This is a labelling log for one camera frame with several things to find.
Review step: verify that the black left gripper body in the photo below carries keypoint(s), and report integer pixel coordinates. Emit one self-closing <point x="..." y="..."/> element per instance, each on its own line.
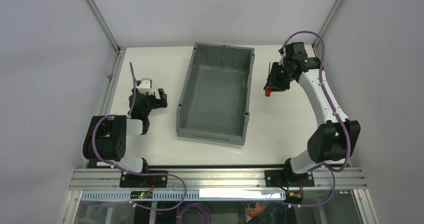
<point x="154" y="101"/>

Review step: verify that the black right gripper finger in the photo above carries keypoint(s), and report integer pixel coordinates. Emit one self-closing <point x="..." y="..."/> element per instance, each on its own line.
<point x="272" y="80"/>
<point x="279" y="87"/>

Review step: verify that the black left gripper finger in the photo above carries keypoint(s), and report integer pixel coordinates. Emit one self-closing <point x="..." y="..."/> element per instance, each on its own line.
<point x="156" y="104"/>
<point x="162" y="101"/>

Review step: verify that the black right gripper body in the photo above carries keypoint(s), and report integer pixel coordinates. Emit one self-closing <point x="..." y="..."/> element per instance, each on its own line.
<point x="276" y="80"/>

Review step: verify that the red handled screwdriver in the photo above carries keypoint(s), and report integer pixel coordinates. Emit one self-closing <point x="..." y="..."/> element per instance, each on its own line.
<point x="267" y="88"/>

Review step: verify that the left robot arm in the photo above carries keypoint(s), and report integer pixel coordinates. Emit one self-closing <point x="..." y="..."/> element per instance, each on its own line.
<point x="106" y="138"/>

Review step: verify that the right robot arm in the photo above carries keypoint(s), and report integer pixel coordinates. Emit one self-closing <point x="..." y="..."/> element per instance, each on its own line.
<point x="333" y="142"/>

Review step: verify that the grey plastic bin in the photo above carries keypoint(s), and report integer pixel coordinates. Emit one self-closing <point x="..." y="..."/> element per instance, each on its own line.
<point x="214" y="102"/>

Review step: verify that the orange object under table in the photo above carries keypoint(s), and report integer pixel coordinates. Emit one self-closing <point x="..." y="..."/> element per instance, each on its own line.
<point x="253" y="209"/>

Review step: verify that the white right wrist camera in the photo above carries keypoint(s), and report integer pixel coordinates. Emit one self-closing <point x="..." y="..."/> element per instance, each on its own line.
<point x="281" y="62"/>

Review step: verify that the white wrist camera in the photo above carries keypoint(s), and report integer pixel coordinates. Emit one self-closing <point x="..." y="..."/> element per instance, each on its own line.
<point x="144" y="86"/>
<point x="281" y="62"/>

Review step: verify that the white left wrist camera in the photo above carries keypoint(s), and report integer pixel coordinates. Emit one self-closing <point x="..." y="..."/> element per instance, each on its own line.
<point x="144" y="86"/>

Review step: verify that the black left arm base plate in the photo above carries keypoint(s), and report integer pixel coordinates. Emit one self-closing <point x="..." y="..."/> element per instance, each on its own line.
<point x="158" y="180"/>

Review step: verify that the white slotted cable duct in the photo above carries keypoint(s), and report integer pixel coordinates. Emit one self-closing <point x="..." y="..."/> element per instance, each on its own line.
<point x="178" y="195"/>

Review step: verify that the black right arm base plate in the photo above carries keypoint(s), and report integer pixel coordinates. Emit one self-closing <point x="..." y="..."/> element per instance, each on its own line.
<point x="284" y="179"/>

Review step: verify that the aluminium frame rail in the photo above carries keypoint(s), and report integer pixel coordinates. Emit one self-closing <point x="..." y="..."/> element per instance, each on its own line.
<point x="195" y="179"/>

